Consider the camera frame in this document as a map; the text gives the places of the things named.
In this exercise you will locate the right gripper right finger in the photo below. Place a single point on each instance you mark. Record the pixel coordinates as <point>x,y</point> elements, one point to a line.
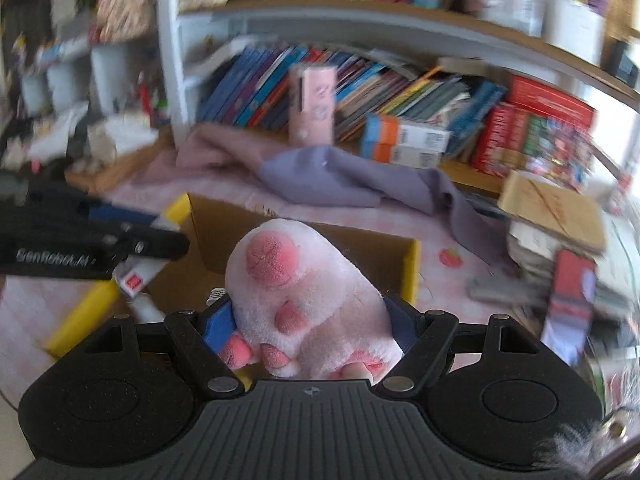
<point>425,340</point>

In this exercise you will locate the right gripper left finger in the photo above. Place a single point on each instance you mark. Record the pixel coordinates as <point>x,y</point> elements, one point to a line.
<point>199,338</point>

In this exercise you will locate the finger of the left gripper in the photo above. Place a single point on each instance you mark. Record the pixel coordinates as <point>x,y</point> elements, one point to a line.
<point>125,214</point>
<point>135,244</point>

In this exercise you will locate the white power adapter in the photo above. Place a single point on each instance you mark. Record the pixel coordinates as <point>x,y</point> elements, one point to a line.
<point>135,273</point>

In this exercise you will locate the pink plush paw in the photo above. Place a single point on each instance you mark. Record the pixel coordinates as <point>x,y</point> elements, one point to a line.
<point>303,310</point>

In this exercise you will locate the white spray bottle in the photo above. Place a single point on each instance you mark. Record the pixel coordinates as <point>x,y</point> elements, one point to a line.
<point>144,309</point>

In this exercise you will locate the wooden chess box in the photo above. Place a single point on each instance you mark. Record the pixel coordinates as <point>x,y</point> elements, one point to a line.
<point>105,180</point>

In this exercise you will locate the yellow cardboard box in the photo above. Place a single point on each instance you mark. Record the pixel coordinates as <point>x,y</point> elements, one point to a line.
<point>391,263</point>

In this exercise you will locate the pink checkered tablecloth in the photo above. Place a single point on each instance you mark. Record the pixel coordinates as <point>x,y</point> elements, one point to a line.
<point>32,309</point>

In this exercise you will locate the tissue box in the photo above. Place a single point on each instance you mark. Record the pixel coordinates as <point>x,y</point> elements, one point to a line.
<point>120,135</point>

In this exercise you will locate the smartphone with red screen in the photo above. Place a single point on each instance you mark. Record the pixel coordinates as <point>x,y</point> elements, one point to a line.
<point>571,305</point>

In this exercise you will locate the stack of books right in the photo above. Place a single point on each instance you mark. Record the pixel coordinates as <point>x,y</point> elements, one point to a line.
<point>610,360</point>

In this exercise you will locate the purple pink cloth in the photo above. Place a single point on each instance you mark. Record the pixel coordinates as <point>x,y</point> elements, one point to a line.
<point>324,175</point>

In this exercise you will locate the brown paper envelope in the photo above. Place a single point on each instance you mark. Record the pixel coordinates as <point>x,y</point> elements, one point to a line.
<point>560,212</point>

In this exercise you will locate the pink doll figure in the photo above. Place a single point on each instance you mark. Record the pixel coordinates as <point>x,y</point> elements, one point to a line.
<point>120,20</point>

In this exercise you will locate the orange blue white box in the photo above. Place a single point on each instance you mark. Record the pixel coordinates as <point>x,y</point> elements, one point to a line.
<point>402,142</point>

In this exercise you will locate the red dictionary book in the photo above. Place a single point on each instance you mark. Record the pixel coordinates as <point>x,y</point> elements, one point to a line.
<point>540,129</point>

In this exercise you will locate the pink cylindrical container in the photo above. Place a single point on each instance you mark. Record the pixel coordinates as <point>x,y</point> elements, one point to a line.
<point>311,108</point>

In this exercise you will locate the white bookshelf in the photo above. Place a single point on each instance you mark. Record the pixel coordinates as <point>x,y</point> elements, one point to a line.
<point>102,73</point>

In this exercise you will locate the white pen holder box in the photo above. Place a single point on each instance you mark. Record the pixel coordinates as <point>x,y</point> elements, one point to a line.
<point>574,27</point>

